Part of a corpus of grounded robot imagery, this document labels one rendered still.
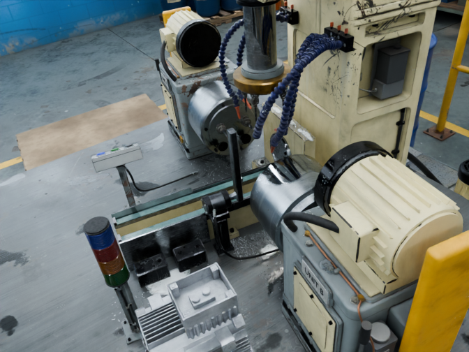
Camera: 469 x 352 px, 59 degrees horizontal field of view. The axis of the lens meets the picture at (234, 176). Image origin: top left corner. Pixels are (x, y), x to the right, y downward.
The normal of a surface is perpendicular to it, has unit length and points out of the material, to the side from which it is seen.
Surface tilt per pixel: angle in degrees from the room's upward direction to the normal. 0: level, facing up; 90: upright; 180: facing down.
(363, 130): 90
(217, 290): 0
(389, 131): 90
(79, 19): 90
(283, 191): 36
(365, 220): 0
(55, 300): 0
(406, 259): 90
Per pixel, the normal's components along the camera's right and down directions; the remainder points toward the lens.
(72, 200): -0.09, -0.79
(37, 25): 0.54, 0.47
